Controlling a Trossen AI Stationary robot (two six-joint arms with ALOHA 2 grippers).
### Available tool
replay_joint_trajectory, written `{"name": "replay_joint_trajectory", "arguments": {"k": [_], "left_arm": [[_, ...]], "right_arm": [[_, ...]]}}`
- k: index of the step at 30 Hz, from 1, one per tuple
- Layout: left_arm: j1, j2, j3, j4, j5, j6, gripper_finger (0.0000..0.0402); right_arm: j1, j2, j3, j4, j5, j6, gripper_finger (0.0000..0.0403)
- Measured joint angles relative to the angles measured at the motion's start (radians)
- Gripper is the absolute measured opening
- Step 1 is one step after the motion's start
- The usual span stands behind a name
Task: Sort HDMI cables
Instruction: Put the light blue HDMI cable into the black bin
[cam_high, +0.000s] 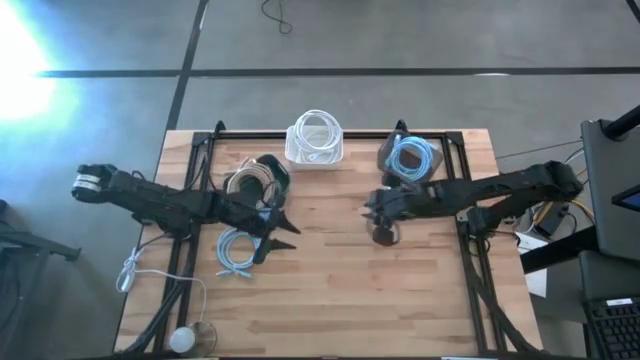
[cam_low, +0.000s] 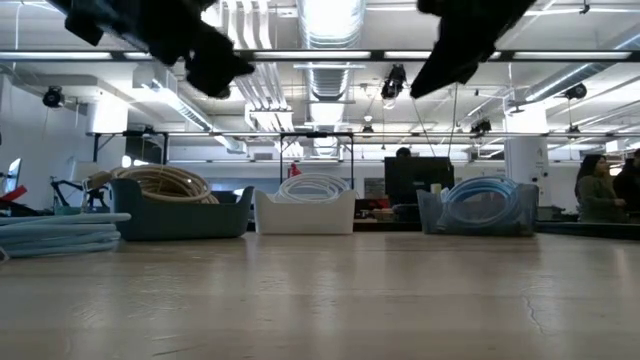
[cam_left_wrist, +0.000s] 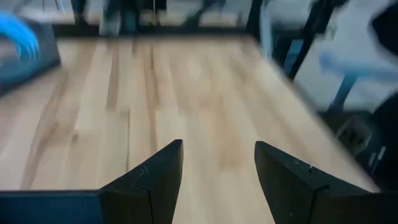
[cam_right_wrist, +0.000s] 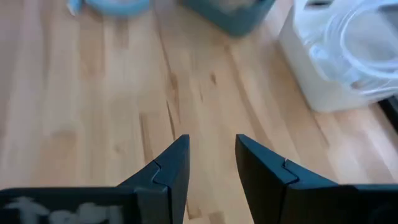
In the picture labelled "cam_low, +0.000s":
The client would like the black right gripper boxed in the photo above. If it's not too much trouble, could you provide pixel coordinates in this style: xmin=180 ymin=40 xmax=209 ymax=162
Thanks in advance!
xmin=409 ymin=0 xmax=537 ymax=100

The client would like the dark green plastic bin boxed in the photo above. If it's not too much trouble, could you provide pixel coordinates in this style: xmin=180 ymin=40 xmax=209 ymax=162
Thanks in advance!
xmin=110 ymin=178 xmax=255 ymax=242

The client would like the black background rig frame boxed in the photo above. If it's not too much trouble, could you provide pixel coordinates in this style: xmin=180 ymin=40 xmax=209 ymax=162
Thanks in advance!
xmin=278 ymin=131 xmax=356 ymax=192

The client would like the black overhead camera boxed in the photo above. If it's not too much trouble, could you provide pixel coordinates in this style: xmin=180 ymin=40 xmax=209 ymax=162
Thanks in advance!
xmin=379 ymin=63 xmax=408 ymax=101

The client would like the black hanging camera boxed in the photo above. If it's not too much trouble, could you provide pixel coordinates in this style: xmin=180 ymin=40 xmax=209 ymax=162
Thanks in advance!
xmin=563 ymin=82 xmax=589 ymax=101
xmin=41 ymin=85 xmax=66 ymax=109

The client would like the blue hdmi cable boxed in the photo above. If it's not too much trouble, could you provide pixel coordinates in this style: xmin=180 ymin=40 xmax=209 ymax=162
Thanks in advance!
xmin=437 ymin=187 xmax=524 ymax=232
xmin=0 ymin=212 xmax=133 ymax=262
xmin=442 ymin=175 xmax=521 ymax=221

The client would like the beige HDMI cable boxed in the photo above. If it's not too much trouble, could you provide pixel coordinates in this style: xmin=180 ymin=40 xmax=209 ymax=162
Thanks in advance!
xmin=110 ymin=163 xmax=214 ymax=194
xmin=87 ymin=171 xmax=219 ymax=204
xmin=144 ymin=187 xmax=221 ymax=205

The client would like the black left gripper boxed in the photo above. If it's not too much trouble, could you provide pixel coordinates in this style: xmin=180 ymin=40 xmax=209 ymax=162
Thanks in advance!
xmin=149 ymin=0 xmax=256 ymax=99

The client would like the white plastic bin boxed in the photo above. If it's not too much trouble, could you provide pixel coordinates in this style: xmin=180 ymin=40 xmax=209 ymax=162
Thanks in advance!
xmin=253 ymin=188 xmax=357 ymax=236

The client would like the person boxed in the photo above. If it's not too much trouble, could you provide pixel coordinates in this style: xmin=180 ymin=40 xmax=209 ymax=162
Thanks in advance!
xmin=612 ymin=148 xmax=640 ymax=224
xmin=573 ymin=153 xmax=627 ymax=224

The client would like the black computer monitor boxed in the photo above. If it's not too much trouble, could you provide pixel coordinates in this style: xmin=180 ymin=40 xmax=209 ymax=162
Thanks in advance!
xmin=383 ymin=156 xmax=456 ymax=207

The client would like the white HDMI cable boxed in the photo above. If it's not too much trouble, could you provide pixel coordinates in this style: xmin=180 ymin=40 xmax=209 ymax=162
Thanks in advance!
xmin=278 ymin=182 xmax=351 ymax=204
xmin=277 ymin=172 xmax=351 ymax=201

